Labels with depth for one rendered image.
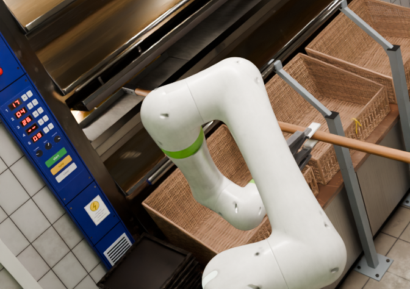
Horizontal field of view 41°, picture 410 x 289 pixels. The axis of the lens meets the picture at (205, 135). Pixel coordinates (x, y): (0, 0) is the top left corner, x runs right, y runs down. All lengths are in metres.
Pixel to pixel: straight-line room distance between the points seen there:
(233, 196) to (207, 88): 0.44
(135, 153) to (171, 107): 1.12
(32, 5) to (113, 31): 0.34
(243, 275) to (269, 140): 0.28
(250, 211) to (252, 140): 0.40
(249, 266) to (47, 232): 1.22
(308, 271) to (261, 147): 0.26
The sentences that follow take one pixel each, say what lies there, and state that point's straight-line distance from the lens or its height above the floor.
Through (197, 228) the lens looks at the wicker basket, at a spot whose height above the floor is 0.59.
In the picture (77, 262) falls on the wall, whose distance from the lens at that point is 2.30.
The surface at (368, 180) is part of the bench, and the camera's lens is 2.65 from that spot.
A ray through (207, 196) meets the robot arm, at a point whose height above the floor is 1.27.
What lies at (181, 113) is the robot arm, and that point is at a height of 1.65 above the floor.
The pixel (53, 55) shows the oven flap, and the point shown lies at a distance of 2.03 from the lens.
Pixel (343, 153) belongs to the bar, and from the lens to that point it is 2.30.
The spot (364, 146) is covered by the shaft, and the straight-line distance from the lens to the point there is 1.63.
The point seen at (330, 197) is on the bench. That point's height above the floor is 0.57.
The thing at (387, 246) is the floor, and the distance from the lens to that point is 2.93.
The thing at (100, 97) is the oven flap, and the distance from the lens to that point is 1.96.
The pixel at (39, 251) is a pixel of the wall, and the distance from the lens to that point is 2.19.
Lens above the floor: 2.26
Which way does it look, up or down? 34 degrees down
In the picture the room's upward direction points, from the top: 25 degrees counter-clockwise
